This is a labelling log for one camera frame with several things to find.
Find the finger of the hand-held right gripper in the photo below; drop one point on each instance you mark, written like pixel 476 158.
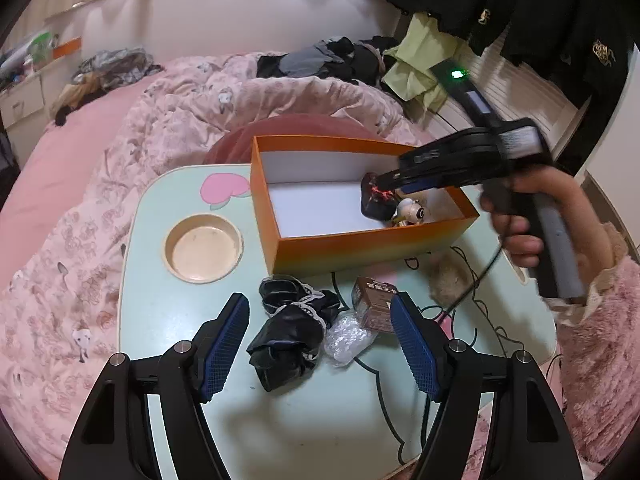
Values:
pixel 415 186

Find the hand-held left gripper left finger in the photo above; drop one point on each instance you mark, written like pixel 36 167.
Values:
pixel 225 355

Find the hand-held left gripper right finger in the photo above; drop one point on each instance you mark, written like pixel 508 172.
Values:
pixel 415 355

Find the black pouch with red print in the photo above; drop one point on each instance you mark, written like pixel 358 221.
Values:
pixel 375 205

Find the black lace-trimmed cloth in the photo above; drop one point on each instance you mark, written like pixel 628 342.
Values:
pixel 285 345

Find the small brown box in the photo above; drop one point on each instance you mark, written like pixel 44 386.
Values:
pixel 372 305

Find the fuzzy brown pompom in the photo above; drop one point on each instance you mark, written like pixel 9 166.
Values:
pixel 447 280

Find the orange cardboard box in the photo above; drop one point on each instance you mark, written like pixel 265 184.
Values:
pixel 350 255

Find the person's right hand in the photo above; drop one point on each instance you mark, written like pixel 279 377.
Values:
pixel 575 210

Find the small white figurine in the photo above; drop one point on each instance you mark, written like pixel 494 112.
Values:
pixel 411 210

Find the clear plastic bag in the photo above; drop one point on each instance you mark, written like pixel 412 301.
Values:
pixel 347 337

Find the white slatted panel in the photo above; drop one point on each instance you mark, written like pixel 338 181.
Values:
pixel 525 87

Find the light green lap table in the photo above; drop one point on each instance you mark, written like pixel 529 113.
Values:
pixel 300 425

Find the yellow-green garment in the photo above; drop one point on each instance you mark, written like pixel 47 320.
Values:
pixel 415 67

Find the beige round cup holder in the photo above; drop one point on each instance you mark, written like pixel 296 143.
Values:
pixel 202 247

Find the pile of dark clothes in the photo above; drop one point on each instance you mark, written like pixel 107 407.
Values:
pixel 320 60

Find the pink floral blanket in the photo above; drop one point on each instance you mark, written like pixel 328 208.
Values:
pixel 165 125

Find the pink bed sheet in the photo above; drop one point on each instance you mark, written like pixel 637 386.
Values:
pixel 75 140

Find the white curved headboard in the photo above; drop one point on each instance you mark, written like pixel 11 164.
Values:
pixel 200 20

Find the grey patterned garment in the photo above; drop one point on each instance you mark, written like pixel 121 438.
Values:
pixel 115 62

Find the white nightstand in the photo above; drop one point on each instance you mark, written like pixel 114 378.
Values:
pixel 22 102

